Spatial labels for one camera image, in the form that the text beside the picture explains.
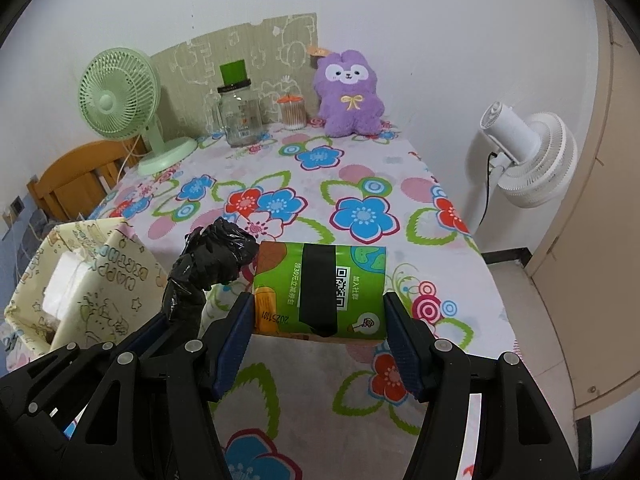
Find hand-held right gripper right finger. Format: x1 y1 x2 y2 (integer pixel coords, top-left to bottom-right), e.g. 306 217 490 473
382 292 583 480

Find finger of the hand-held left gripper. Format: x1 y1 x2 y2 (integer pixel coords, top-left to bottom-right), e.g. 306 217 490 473
0 310 173 480

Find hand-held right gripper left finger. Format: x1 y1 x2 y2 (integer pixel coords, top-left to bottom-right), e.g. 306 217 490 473
67 291 257 480

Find yellow printed storage box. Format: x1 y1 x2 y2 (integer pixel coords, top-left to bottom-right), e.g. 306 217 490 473
4 216 170 356

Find green orange tissue pack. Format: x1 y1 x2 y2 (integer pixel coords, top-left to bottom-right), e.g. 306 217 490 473
251 241 388 339

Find black plastic bag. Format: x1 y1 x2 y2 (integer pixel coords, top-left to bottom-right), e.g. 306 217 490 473
161 217 260 341

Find floral tablecloth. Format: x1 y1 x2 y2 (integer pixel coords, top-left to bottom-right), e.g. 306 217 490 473
0 119 506 480

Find wooden chair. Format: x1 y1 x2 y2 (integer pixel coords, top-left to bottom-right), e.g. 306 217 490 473
26 140 151 222

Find beige wooden door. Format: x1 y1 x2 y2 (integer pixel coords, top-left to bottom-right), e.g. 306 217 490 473
522 0 640 418

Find glass jar with black lid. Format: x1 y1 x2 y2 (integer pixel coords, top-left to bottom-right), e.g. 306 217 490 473
213 80 264 148

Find white standing fan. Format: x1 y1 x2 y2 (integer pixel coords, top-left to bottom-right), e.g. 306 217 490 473
479 101 578 209

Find green desk fan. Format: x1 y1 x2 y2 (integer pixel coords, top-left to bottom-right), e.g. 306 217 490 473
78 47 198 177

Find cotton swab container orange lid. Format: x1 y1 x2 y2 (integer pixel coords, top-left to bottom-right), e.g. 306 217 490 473
278 94 307 132

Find purple plush toy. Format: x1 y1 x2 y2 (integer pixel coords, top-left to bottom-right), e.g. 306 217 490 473
313 49 386 138

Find green patterned cardboard panel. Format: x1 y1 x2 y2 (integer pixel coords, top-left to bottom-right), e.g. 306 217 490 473
151 12 319 137

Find green square cap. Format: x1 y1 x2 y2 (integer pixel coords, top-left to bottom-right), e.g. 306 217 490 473
220 60 248 83

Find black fan cable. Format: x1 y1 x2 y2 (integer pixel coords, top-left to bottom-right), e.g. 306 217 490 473
477 150 497 228

